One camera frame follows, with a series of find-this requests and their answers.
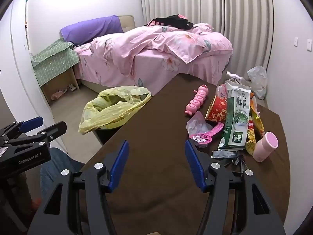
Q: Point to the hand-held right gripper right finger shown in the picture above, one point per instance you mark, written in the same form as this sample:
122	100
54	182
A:
193	164

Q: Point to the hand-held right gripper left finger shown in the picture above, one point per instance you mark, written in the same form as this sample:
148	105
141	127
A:
119	166

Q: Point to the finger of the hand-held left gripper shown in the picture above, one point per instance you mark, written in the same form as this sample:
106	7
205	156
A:
56	127
31	122

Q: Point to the black waste bin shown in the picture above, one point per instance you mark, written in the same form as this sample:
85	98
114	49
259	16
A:
110	134

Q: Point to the red paper cup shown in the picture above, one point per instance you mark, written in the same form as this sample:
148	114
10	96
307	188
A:
217	110

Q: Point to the orange snack packet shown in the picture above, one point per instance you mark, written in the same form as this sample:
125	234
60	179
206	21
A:
258	124

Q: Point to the pink toy wrapper packet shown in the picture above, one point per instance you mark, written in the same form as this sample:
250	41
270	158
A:
200	132

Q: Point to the pink slipper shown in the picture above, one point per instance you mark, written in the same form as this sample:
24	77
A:
58	95

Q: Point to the silver foil wrapper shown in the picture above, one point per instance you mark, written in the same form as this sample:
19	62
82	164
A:
225	154

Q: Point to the person's leg in blue jeans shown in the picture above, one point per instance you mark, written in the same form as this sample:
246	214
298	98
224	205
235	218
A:
58	169

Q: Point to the white slipper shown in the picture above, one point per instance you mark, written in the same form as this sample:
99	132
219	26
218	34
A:
71	87

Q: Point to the wooden nightstand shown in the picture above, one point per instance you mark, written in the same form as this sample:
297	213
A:
71	76

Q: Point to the green and white milk bag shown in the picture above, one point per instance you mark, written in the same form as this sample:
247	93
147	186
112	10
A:
236	117

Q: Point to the pink caterpillar toy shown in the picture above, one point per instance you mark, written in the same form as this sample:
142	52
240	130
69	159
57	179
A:
197	100

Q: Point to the green checked cloth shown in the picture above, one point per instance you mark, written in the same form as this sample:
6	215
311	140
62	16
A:
53	58

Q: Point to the pink cup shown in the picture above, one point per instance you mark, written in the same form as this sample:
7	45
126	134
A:
265	146

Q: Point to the small white cloth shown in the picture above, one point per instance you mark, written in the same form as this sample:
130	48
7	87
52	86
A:
234	75

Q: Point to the pink bed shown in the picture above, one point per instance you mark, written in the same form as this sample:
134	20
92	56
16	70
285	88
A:
151	66

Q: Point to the white plastic bag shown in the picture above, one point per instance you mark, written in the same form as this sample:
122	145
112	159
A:
258	80

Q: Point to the purple pillow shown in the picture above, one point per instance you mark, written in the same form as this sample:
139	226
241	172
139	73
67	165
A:
93	28

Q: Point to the pink floral duvet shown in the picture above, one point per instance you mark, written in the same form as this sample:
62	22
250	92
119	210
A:
171	39

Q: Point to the beige headboard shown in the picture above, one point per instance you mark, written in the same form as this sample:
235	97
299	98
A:
128	23

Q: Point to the black and pink garment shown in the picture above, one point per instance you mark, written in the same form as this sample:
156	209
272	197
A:
173	20

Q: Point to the white pleated curtain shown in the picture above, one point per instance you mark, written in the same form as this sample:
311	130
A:
232	17

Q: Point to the colourful wall poster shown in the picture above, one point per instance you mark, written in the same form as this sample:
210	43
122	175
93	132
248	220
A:
27	7

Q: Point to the white wall socket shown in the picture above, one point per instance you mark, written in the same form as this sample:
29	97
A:
310	44
296	41

